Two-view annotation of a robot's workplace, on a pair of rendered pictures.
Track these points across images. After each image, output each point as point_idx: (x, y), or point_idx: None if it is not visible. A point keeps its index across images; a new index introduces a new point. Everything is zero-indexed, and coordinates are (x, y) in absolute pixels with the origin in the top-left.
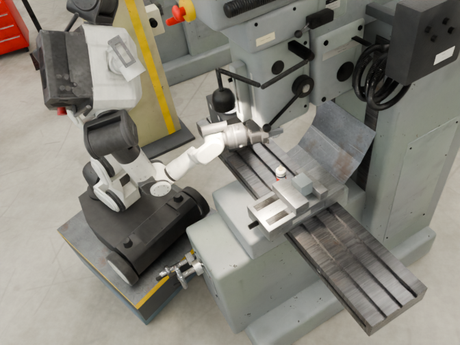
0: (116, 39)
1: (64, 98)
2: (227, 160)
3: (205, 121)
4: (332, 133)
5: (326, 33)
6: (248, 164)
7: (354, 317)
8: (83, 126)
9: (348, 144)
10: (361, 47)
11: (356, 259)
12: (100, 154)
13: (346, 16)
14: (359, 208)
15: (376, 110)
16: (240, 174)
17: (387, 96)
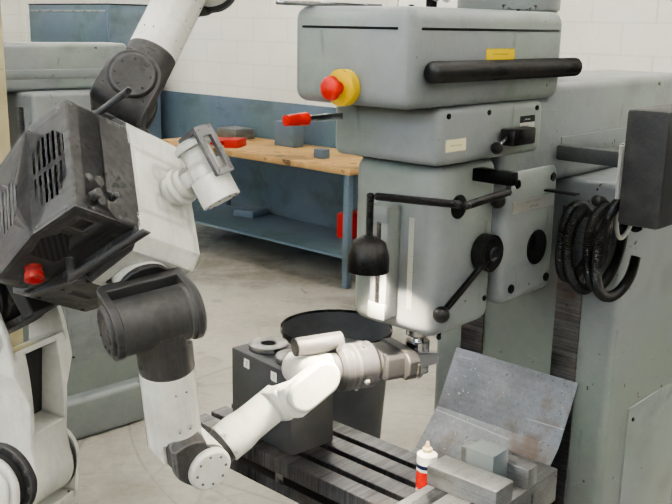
0: (206, 128)
1: (97, 213)
2: (290, 470)
3: (211, 416)
4: (487, 409)
5: (516, 170)
6: (341, 471)
7: None
8: (10, 356)
9: (526, 419)
10: (553, 213)
11: None
12: (134, 342)
13: (537, 153)
14: None
15: (602, 298)
16: (332, 485)
17: (607, 284)
